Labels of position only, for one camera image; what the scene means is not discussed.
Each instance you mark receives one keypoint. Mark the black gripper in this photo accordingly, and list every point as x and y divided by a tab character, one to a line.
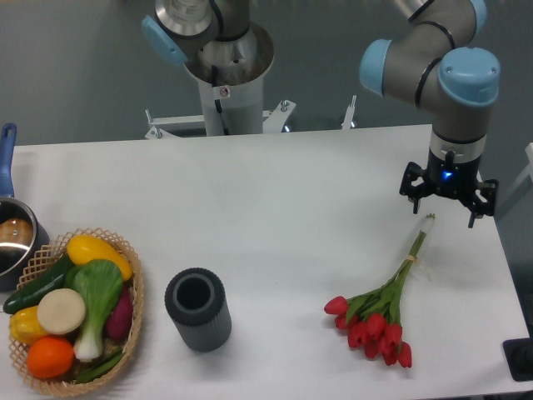
450	180

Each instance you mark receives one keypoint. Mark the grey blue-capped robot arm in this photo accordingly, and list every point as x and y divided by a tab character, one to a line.
435	68

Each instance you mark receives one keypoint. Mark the red tulip bouquet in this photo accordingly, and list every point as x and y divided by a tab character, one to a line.
372	320

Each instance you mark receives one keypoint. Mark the black device at table edge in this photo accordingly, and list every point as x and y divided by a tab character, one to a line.
518	354

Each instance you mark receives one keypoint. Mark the dark grey ribbed vase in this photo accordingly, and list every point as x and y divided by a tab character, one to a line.
196	302

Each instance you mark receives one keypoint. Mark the woven wicker basket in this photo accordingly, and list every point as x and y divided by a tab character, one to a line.
66	386

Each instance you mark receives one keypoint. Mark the purple sweet potato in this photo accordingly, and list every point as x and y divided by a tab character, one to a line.
119	322

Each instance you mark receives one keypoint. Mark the green bok choy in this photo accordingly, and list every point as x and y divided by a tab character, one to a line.
99	282

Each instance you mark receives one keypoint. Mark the yellow squash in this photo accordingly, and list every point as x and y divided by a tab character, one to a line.
83	249

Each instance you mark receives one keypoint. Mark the green bean pods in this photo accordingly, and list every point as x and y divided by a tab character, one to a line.
105	366

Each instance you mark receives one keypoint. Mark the dark green cucumber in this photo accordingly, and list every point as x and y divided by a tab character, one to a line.
33	292

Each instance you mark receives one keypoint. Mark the round beige disc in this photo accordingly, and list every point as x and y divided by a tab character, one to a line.
61	311

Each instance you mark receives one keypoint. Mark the orange fruit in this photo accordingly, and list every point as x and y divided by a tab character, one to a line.
50	357

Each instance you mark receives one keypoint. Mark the yellow bell pepper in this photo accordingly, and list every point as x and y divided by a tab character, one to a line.
25	327

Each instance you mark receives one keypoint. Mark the white metal mounting frame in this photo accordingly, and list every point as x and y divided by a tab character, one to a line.
278	120

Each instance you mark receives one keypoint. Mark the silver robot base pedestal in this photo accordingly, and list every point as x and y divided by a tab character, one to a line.
224	51

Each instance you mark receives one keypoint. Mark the blue-handled saucepan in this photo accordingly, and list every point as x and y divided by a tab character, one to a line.
21	233

